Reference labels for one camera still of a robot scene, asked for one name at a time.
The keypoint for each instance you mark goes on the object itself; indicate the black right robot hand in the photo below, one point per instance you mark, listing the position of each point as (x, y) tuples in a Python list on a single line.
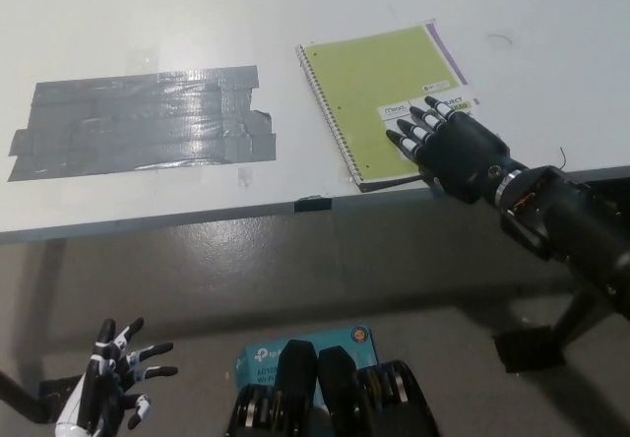
[(467, 156)]

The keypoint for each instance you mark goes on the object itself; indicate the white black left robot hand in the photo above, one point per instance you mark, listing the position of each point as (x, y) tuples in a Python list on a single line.
[(93, 383)]

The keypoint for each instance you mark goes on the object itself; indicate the green spiral notebook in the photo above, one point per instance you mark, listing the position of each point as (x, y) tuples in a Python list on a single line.
[(364, 73)]

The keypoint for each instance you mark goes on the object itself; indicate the small black tape piece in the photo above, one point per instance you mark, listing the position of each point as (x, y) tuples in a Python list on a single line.
[(314, 204)]

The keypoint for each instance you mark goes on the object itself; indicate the teal router box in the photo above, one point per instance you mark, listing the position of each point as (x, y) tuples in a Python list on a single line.
[(258, 355)]

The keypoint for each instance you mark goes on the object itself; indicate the small clear tape piece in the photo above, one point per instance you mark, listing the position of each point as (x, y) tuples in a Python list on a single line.
[(245, 177)]

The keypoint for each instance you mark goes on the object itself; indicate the gray duct tape patch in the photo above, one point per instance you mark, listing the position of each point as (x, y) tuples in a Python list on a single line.
[(143, 122)]

